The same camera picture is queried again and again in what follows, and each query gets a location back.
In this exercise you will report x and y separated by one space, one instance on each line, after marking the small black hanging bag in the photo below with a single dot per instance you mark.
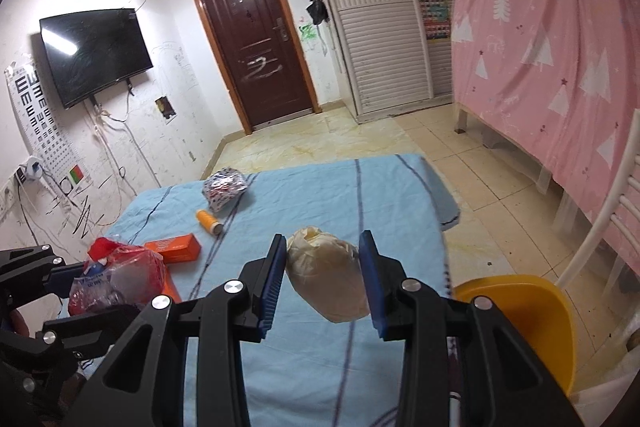
316 11

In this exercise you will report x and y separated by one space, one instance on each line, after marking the black wall television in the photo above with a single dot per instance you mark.
95 52

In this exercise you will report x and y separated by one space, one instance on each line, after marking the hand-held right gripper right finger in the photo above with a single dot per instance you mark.
372 287

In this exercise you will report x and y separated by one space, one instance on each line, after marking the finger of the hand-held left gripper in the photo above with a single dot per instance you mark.
85 332
62 279

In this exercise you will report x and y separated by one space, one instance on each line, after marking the orange thread spool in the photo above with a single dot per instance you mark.
209 222

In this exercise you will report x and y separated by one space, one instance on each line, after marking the beige plastic bag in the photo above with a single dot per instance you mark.
325 277

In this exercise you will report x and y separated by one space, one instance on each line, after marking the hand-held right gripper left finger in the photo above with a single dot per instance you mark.
272 287

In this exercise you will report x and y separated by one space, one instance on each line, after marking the white metal chair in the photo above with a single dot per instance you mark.
605 217

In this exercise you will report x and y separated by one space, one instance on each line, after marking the white slatted wardrobe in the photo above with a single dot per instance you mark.
375 47

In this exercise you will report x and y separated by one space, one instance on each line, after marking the dark brown door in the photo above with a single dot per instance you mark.
250 47

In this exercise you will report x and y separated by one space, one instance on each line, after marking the patterned foil snack bag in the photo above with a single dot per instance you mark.
225 189

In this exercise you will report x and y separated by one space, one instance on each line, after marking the red plastic bag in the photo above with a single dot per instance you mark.
137 262

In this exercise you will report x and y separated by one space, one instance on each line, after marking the white power adapter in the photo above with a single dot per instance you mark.
31 169

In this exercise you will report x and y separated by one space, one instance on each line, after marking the yellow bin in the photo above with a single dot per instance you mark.
525 302

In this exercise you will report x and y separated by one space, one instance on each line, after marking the light blue bedsheet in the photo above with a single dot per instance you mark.
310 197

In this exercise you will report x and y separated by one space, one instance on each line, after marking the colourful chart poster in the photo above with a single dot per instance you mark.
432 4

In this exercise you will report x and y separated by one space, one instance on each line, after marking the white eye chart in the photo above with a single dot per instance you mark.
45 127

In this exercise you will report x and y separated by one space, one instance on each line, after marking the pink tree-print curtain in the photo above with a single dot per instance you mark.
540 57

